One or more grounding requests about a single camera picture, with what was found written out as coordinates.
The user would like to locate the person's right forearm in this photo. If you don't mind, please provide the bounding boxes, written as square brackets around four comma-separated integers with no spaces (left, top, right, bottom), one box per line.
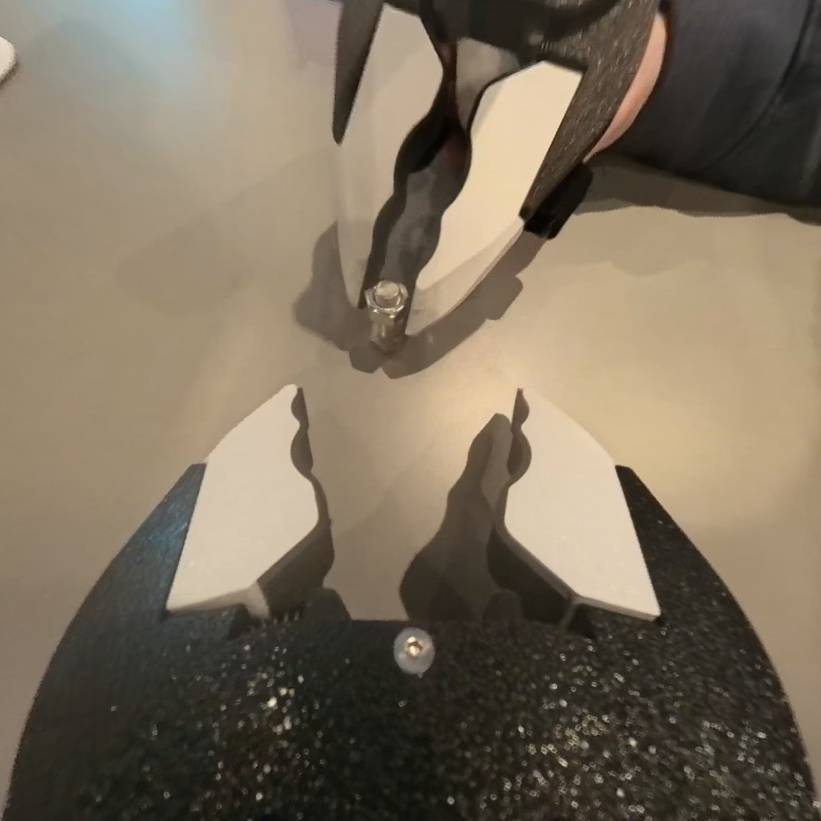
[589,0,821,222]

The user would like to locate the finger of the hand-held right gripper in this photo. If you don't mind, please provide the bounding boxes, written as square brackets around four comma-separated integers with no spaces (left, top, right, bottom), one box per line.
[335,6,453,310]
[403,66,586,336]

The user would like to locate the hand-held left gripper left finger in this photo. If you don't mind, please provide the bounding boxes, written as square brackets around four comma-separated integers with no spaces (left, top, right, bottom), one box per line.
[165,384,336,618]

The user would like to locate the silver hex bolt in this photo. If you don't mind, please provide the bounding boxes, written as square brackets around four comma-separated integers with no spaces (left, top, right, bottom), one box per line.
[369,282,400,357]

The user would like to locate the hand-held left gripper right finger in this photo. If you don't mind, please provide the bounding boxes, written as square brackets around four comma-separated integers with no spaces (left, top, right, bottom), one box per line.
[490,387,663,622]

